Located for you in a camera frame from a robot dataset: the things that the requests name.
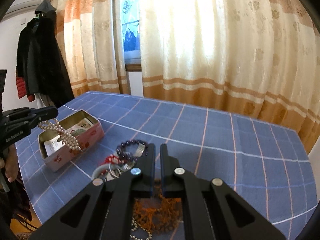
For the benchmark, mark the right cream orange curtain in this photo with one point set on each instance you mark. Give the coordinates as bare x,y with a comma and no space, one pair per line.
258,58

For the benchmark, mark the pink metal tin box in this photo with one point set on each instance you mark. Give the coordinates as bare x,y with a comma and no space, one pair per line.
65,155

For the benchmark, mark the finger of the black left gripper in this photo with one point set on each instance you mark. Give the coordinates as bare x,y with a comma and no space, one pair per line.
37,113

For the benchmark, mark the blue checked tablecloth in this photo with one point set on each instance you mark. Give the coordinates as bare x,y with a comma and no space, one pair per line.
265,163

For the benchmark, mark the window with wooden sill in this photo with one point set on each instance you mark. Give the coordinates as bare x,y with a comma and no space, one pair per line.
130,25

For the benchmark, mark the person's hand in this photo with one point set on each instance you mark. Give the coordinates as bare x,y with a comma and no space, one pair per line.
11,164

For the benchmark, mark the left cream orange curtain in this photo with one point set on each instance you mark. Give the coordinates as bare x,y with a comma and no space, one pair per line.
88,33

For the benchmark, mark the cream orange curtain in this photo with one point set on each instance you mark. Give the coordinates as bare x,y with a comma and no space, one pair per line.
258,58
88,33

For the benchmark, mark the white jade bangle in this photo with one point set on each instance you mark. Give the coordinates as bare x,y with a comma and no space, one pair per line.
102,171

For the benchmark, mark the dark coats on rack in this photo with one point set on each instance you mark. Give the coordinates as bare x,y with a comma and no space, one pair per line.
41,74

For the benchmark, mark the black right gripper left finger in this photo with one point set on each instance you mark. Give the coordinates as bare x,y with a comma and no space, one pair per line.
103,209

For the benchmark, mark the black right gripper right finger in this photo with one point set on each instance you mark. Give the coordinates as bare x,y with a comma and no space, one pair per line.
211,209

